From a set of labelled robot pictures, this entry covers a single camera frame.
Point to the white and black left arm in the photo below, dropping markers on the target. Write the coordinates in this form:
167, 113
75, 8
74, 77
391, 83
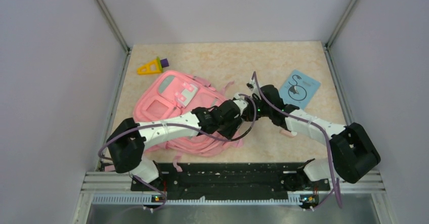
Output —
131, 139

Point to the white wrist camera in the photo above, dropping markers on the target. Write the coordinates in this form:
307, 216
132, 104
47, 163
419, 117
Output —
241, 102
253, 88

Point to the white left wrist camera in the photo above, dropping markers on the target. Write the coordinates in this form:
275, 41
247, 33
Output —
241, 102

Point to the yellow and purple toy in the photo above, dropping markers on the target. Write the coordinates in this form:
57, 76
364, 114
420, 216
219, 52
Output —
155, 66

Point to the light blue thin booklet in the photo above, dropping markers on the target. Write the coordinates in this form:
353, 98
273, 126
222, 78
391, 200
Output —
298, 89

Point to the pink and white eraser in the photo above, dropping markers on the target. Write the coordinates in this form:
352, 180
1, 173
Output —
290, 134

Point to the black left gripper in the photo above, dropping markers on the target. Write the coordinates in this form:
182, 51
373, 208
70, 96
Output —
236, 122

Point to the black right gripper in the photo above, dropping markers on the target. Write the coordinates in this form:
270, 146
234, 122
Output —
247, 114

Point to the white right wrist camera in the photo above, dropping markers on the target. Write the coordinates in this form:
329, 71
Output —
253, 88

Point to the pink student backpack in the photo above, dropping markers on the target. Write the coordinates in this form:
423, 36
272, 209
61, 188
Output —
172, 94

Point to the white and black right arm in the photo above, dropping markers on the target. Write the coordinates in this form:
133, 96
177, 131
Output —
351, 152

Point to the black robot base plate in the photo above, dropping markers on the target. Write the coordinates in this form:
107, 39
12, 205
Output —
235, 181

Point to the aluminium frame rail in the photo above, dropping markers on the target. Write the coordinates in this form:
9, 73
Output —
106, 197

